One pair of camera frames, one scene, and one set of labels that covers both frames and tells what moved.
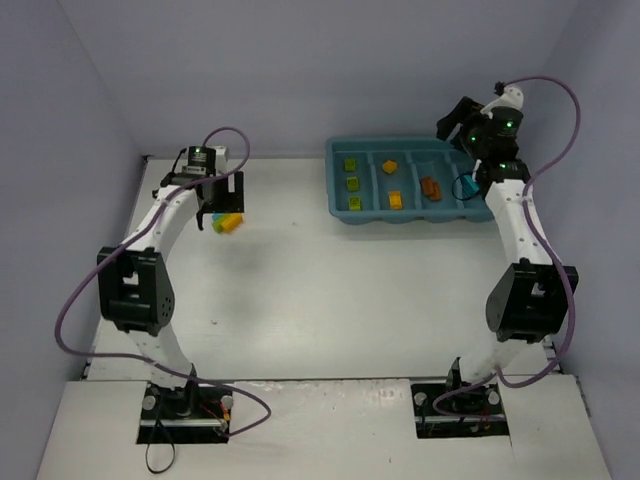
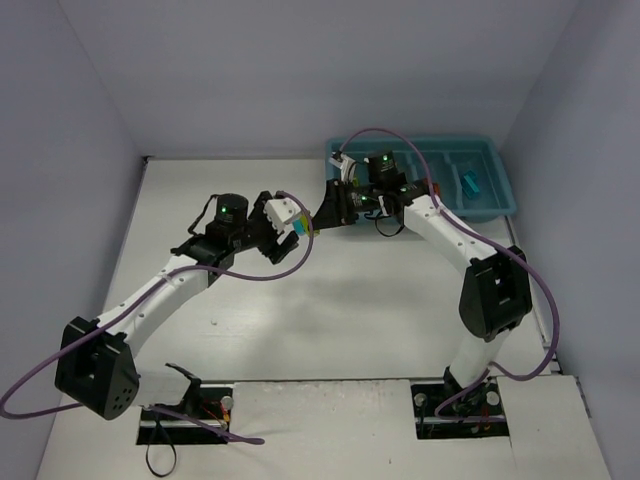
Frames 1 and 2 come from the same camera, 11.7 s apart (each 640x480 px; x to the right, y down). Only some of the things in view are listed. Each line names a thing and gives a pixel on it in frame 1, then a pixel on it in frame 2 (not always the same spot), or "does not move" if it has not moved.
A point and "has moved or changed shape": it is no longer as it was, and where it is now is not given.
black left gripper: (223, 198) to (266, 236)
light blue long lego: (470, 185) does not move
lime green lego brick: (217, 224) has moved or changed shape
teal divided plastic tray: (398, 179) does not move
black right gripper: (458, 116) to (338, 203)
